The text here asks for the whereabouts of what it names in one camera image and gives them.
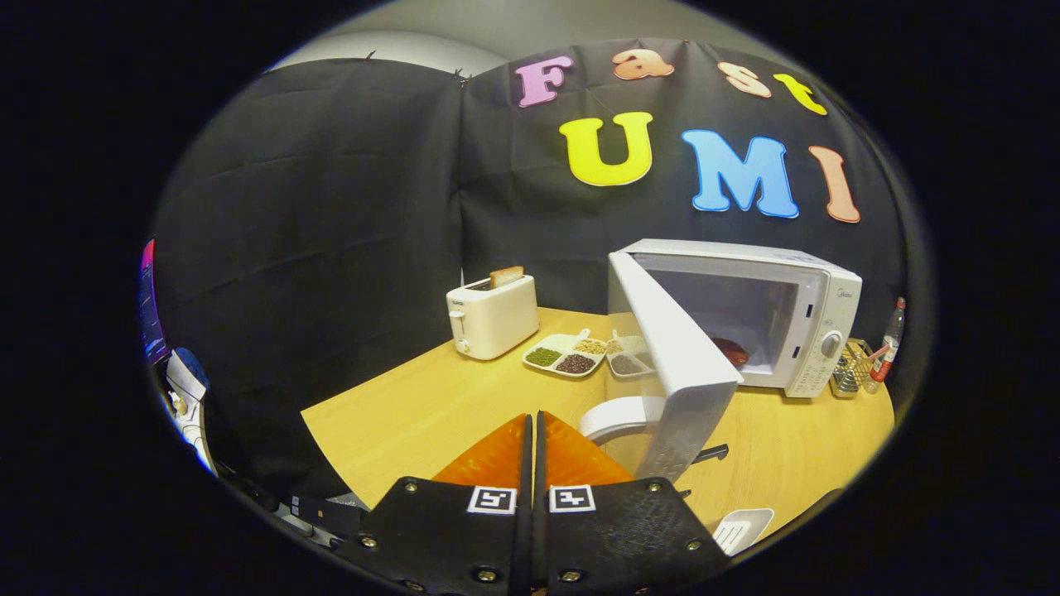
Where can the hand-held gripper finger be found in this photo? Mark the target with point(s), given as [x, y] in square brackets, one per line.
[542, 538]
[522, 538]

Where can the white toaster oven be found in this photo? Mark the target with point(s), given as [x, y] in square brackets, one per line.
[679, 364]

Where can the brown sausage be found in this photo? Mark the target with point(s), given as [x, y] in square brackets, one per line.
[733, 350]

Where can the white pop-up toaster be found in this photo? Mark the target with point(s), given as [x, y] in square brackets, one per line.
[497, 323]

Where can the white divided bean tray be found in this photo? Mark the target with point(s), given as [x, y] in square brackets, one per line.
[563, 358]

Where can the black box device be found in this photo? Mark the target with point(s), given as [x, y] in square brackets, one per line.
[327, 515]

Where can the white slotted tray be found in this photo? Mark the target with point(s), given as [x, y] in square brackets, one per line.
[741, 530]

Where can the bread slice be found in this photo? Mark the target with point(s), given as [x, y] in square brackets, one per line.
[506, 276]

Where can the black backdrop cloth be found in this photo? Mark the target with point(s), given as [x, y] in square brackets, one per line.
[331, 248]

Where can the white and blue device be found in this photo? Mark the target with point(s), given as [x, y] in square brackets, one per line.
[186, 389]

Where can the red white striped straw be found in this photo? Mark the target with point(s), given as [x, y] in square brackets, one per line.
[878, 353]

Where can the plastic bottle red label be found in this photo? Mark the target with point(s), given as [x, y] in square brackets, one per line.
[888, 343]

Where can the purple lit screen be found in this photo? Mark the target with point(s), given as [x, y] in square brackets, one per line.
[149, 306]

